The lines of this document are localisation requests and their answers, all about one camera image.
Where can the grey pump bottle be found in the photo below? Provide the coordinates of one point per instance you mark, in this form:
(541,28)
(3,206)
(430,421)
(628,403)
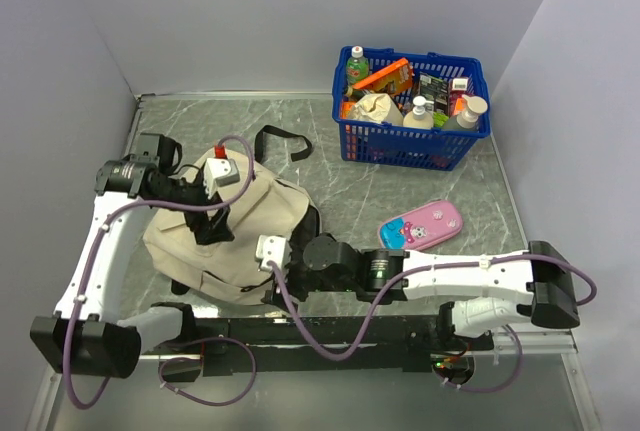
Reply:
(470,109)

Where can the beige canvas backpack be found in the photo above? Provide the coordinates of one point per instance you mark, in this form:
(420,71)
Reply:
(230,271)

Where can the orange snack box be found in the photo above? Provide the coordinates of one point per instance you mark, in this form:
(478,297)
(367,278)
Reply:
(393,80)

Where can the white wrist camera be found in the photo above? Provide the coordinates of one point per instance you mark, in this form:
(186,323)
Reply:
(272,249)
(219,172)

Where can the beige crumpled paper bag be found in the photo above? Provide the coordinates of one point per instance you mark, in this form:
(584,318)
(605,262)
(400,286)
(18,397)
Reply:
(376,108)

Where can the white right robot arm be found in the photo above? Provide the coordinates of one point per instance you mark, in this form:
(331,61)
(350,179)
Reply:
(534,285)

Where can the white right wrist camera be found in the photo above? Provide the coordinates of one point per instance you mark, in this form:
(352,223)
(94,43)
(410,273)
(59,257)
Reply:
(272,249)

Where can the green tea bottle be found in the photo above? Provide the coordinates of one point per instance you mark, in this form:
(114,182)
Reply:
(357,67)

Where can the pink blue pencil case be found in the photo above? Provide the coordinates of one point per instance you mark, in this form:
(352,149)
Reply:
(422,227)

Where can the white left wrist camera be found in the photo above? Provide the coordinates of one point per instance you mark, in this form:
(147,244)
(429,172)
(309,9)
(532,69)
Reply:
(219,172)

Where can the cream pump bottle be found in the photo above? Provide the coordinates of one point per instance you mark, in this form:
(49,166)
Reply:
(421,114)

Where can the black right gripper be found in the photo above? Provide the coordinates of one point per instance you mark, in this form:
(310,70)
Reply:
(301,295)

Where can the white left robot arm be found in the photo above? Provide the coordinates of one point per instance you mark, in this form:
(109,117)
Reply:
(127,191)

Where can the aluminium frame rail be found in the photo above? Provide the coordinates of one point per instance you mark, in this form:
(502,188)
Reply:
(530,336)

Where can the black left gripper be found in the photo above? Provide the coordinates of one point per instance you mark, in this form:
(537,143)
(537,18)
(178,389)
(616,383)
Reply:
(209,230)

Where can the dark snack packet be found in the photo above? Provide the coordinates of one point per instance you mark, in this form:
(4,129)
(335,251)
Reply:
(436,90)

